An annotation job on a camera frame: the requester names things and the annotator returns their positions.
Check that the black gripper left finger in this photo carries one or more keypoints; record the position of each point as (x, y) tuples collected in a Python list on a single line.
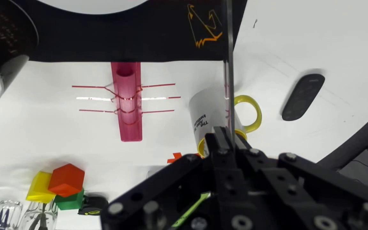
[(217, 144)]

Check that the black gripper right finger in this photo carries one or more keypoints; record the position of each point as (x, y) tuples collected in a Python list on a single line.
[(243, 147)]

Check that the white and yellow mug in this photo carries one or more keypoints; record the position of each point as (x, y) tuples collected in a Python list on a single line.
[(207, 109)]

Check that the dark grey mug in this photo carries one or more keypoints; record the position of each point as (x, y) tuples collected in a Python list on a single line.
[(0, 51)]

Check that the black oval remote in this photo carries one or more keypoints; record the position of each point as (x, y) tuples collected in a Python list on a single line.
[(303, 97)]

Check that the black placemat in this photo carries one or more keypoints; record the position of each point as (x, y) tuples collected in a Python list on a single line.
[(149, 29)]

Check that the black tape measure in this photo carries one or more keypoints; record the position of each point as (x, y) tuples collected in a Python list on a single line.
[(93, 204)]

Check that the red hexagonal block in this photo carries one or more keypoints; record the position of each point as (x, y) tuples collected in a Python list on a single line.
[(66, 178)]

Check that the green block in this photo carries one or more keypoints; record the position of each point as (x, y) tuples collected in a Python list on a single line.
[(70, 201)]

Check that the yellow block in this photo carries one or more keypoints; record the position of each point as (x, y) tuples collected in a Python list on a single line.
[(37, 189)]

